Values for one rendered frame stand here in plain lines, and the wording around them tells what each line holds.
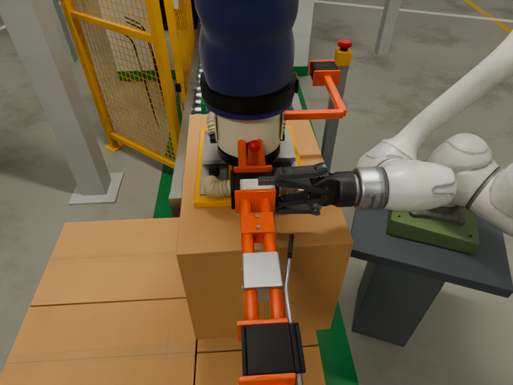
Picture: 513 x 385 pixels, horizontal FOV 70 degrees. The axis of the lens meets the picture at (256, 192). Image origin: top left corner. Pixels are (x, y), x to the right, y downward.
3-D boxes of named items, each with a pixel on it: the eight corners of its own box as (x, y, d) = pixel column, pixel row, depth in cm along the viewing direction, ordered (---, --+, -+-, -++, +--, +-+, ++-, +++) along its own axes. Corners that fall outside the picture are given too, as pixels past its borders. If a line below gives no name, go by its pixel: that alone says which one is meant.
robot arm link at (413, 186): (388, 219, 73) (366, 202, 86) (464, 216, 74) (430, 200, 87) (392, 166, 71) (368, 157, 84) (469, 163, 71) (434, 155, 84)
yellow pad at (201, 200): (201, 133, 116) (198, 119, 113) (232, 131, 116) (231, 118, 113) (194, 208, 91) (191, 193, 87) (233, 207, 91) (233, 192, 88)
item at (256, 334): (237, 336, 56) (236, 320, 52) (285, 334, 56) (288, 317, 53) (239, 396, 49) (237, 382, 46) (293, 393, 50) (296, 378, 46)
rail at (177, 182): (199, 40, 343) (197, 18, 330) (205, 39, 343) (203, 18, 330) (175, 224, 176) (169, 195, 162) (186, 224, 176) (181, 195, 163)
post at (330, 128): (314, 193, 250) (335, 46, 181) (323, 192, 250) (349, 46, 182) (315, 200, 245) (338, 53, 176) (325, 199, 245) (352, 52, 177)
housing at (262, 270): (240, 268, 65) (240, 252, 62) (279, 266, 66) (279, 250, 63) (242, 303, 60) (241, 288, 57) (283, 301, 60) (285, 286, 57)
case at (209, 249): (201, 199, 151) (189, 114, 124) (296, 194, 154) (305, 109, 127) (195, 340, 107) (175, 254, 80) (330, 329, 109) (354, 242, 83)
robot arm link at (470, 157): (431, 167, 132) (459, 117, 116) (479, 196, 123) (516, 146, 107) (406, 187, 125) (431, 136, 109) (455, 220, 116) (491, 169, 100)
